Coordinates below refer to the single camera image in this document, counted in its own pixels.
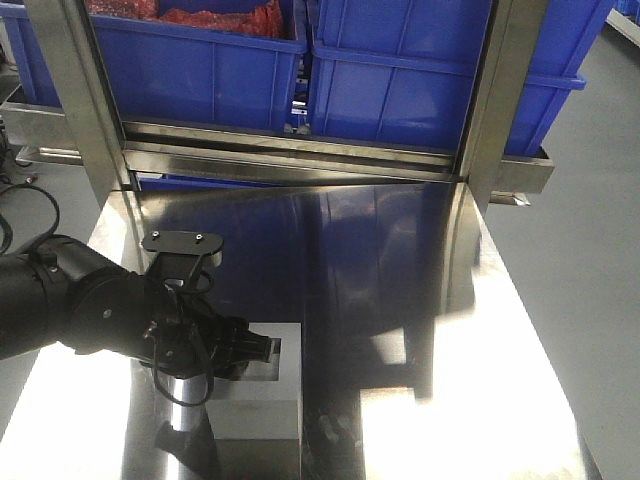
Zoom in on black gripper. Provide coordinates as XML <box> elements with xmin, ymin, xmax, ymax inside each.
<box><xmin>130</xmin><ymin>279</ymin><xmax>274</xmax><ymax>378</ymax></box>

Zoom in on gray hollow cube base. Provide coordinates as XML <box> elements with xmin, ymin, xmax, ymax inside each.
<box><xmin>206</xmin><ymin>323</ymin><xmax>302</xmax><ymax>440</ymax></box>

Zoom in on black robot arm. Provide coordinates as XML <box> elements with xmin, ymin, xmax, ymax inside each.
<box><xmin>1</xmin><ymin>231</ymin><xmax>273</xmax><ymax>379</ymax></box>

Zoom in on blue bin with red items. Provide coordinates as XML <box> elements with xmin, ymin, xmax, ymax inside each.
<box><xmin>91</xmin><ymin>1</ymin><xmax>307</xmax><ymax>131</ymax></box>

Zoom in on blue bin far left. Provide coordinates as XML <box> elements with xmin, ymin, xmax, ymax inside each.
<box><xmin>1</xmin><ymin>1</ymin><xmax>61</xmax><ymax>107</ymax></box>

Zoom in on blue plastic bin right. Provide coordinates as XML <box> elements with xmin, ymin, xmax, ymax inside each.
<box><xmin>307</xmin><ymin>1</ymin><xmax>609</xmax><ymax>157</ymax></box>

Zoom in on red mesh bagged items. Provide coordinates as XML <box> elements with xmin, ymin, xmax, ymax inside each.
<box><xmin>85</xmin><ymin>1</ymin><xmax>285</xmax><ymax>38</ymax></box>

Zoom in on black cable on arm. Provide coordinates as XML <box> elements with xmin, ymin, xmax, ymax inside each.
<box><xmin>149</xmin><ymin>279</ymin><xmax>217</xmax><ymax>408</ymax></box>

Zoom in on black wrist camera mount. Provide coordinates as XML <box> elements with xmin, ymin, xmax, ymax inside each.
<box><xmin>141</xmin><ymin>230</ymin><xmax>224</xmax><ymax>294</ymax></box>

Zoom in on stainless steel shelf frame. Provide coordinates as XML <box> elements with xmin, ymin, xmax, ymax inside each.
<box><xmin>0</xmin><ymin>0</ymin><xmax>556</xmax><ymax>207</ymax></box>

